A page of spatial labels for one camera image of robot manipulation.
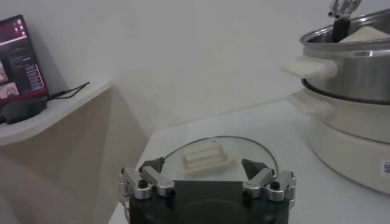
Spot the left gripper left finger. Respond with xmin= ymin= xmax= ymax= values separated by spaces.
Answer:
xmin=118 ymin=156 xmax=177 ymax=214

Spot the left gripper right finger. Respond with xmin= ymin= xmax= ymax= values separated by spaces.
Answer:
xmin=241 ymin=158 xmax=297 ymax=209

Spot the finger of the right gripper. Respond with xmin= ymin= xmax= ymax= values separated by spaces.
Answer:
xmin=327 ymin=0 xmax=365 ymax=43

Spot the glass lid with cream handle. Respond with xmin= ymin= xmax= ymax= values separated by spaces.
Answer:
xmin=160 ymin=135 xmax=280 ymax=183

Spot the steel perforated steamer basket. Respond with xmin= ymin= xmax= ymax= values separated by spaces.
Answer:
xmin=280 ymin=7 xmax=390 ymax=106

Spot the white side desk beige panel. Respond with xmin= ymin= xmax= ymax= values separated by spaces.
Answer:
xmin=0 ymin=82 xmax=150 ymax=224

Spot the cream electric pot base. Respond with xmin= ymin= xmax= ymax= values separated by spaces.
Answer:
xmin=288 ymin=88 xmax=390 ymax=195

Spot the black computer mouse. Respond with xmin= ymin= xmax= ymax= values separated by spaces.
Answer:
xmin=1 ymin=99 xmax=48 ymax=125

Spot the dark laptop with red screen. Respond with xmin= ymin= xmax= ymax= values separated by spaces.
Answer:
xmin=0 ymin=14 xmax=49 ymax=107

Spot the black laptop charging cable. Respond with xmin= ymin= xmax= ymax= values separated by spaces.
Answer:
xmin=47 ymin=81 xmax=91 ymax=100

